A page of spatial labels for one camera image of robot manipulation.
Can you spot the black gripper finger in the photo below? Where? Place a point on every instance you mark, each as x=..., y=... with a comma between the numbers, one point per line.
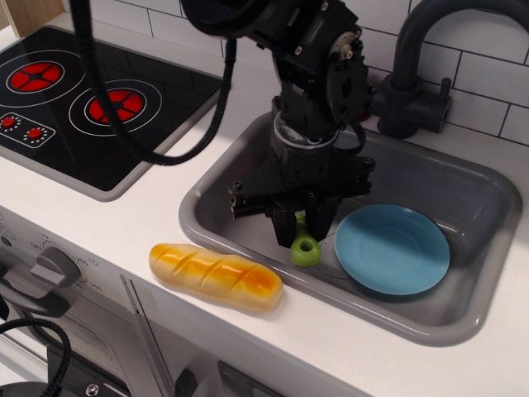
x=284, y=221
x=320, y=215

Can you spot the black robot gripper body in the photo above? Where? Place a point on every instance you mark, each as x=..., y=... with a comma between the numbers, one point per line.
x=300, y=173

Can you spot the green handled grey spatula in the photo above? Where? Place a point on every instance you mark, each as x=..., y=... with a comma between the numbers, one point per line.
x=305, y=250

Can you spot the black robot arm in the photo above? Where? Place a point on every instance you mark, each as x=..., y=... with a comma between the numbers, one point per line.
x=317, y=54

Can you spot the blue plastic plate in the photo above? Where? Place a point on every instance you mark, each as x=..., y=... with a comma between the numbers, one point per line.
x=392, y=250

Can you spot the grey plastic sink basin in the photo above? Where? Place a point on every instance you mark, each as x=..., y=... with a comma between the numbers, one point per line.
x=476, y=208

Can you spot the toy bread loaf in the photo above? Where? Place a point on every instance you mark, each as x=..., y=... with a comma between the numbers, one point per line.
x=227, y=279

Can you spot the dark grey faucet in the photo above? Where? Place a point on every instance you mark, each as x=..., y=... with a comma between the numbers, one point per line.
x=401, y=102

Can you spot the toy oven front panel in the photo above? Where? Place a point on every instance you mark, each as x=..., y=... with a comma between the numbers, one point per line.
x=112, y=335

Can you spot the grey oven knob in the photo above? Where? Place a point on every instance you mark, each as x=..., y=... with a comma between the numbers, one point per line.
x=55, y=268

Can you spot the black toy stovetop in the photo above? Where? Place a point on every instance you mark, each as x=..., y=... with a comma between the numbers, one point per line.
x=51, y=122

